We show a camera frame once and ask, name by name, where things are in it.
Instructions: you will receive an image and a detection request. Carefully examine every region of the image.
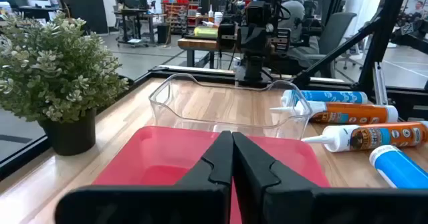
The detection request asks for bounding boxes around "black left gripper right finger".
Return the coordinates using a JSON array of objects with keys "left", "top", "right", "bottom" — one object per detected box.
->
[{"left": 233, "top": 132, "right": 428, "bottom": 224}]

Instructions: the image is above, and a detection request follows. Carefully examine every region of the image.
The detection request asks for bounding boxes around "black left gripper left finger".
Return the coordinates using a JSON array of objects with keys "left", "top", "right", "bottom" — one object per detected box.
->
[{"left": 55, "top": 130, "right": 234, "bottom": 224}]

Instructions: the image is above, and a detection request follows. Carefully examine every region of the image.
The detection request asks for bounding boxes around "blue silicone tube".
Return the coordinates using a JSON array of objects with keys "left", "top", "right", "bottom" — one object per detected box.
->
[
  {"left": 368, "top": 144, "right": 428, "bottom": 190},
  {"left": 280, "top": 90, "right": 368, "bottom": 107}
]

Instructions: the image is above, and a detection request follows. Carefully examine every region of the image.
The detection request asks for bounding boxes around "orange Gorilla sealant tube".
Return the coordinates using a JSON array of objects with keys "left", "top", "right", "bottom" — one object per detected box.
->
[
  {"left": 270, "top": 100, "right": 399, "bottom": 124},
  {"left": 300, "top": 120, "right": 428, "bottom": 153}
]

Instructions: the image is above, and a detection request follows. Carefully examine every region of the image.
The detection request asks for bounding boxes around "yellow green container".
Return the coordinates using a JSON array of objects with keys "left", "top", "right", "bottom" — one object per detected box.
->
[{"left": 193, "top": 25, "right": 219, "bottom": 39}]

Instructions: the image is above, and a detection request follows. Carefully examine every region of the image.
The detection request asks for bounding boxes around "pink plastic tray bin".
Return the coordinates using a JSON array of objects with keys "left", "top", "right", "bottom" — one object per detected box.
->
[{"left": 92, "top": 126, "right": 331, "bottom": 224}]

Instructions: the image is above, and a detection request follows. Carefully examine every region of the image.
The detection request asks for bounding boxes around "person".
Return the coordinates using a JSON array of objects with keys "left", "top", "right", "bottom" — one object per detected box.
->
[
  {"left": 413, "top": 0, "right": 426, "bottom": 18},
  {"left": 277, "top": 0, "right": 322, "bottom": 68}
]

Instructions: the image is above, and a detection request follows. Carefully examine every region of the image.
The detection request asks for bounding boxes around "wooden workbench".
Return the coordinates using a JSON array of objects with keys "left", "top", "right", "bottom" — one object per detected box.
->
[{"left": 177, "top": 36, "right": 241, "bottom": 68}]

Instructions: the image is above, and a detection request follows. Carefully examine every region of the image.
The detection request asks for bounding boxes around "clear plastic bin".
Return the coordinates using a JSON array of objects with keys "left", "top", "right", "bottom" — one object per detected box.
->
[{"left": 148, "top": 72, "right": 314, "bottom": 140}]

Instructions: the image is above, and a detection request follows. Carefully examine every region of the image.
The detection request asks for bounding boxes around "red parts bin shelf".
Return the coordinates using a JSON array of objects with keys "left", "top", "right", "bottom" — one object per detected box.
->
[{"left": 162, "top": 0, "right": 201, "bottom": 35}]

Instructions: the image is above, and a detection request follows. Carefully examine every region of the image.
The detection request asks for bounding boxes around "grey office chair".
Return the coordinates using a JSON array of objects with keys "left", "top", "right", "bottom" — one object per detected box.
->
[{"left": 317, "top": 12, "right": 358, "bottom": 80}]

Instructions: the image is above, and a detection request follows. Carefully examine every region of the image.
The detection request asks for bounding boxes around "black standing desk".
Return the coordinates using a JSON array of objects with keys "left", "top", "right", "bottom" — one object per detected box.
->
[{"left": 113, "top": 8, "right": 167, "bottom": 47}]

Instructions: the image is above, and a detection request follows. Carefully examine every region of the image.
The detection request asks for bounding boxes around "artificial plant in black pot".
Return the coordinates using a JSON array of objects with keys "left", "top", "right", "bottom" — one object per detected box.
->
[{"left": 0, "top": 12, "right": 130, "bottom": 156}]

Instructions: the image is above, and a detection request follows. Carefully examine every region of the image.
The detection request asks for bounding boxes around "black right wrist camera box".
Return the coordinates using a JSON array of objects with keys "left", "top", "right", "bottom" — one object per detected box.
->
[{"left": 245, "top": 0, "right": 272, "bottom": 26}]

